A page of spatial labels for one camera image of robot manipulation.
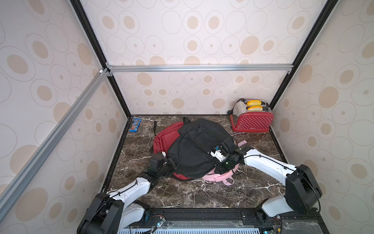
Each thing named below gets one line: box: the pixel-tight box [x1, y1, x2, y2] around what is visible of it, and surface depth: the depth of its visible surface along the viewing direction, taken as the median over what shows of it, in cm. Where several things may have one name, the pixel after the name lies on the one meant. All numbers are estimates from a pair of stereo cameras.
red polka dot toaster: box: [227, 98, 274, 133], surface depth 104 cm
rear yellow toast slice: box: [246, 99, 262, 107], surface depth 102 cm
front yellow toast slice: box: [247, 105, 263, 112], surface depth 99 cm
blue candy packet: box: [129, 118, 142, 133], surface depth 115 cm
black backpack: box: [168, 117, 231, 178], surface depth 90 cm
